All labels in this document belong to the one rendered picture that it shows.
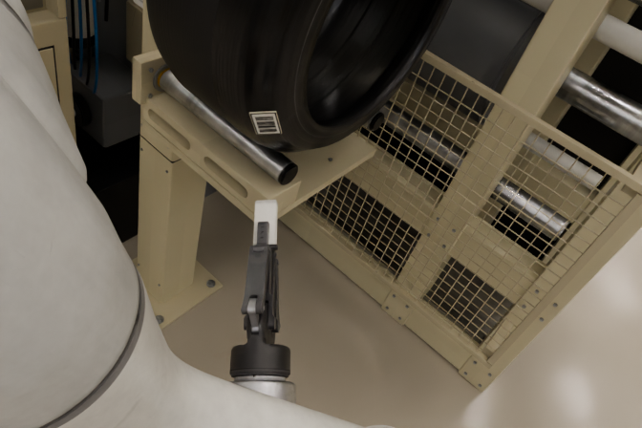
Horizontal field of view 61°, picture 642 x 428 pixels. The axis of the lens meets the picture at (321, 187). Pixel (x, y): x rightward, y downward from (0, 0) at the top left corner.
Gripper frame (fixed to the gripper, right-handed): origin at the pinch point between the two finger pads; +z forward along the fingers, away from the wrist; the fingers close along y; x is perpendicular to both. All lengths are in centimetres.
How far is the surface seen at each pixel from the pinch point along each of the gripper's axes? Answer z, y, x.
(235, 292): 17, 108, -33
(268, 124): 15.5, -1.0, 0.1
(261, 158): 18.0, 14.2, -4.3
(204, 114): 28.0, 14.3, -15.4
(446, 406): -19, 119, 35
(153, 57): 38.8, 10.5, -25.2
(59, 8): 54, 11, -47
